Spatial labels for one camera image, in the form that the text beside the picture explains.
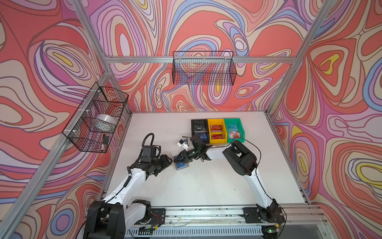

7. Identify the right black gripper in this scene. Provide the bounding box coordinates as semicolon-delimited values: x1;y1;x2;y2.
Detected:
173;148;200;163

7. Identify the tan leather card holder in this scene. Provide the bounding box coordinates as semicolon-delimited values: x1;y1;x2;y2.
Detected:
170;152;190;171

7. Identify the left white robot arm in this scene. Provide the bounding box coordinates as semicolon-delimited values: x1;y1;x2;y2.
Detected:
82;133;172;239

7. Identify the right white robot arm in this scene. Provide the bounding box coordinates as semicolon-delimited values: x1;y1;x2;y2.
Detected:
174;135;286;224

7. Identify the black plastic storage bin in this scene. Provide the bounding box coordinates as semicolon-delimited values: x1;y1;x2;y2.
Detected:
191;119;210;144

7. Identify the yellow plastic storage bin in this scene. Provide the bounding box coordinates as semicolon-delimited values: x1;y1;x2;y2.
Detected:
208;119;228;144

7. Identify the green plastic storage bin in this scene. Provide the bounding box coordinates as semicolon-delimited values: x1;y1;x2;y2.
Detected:
224;118;245;143

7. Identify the silver tape roll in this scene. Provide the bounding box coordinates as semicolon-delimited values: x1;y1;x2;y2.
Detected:
94;114;117;133

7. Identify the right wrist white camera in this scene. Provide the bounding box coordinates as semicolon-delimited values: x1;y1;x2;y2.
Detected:
177;137;189;151

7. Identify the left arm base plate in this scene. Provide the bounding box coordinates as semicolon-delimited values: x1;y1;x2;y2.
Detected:
137;208;166;226

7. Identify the left wall wire basket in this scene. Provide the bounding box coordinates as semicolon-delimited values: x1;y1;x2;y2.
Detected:
62;82;129;153

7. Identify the wall wire basket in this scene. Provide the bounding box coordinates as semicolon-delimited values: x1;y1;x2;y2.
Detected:
62;82;129;153
172;50;237;86

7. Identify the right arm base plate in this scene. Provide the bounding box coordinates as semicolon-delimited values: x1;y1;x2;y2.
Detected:
241;207;286;224

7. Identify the back wall wire basket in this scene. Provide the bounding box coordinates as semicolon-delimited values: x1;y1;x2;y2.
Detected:
172;50;237;86

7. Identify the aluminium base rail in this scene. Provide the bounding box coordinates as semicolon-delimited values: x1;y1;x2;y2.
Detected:
124;205;334;239

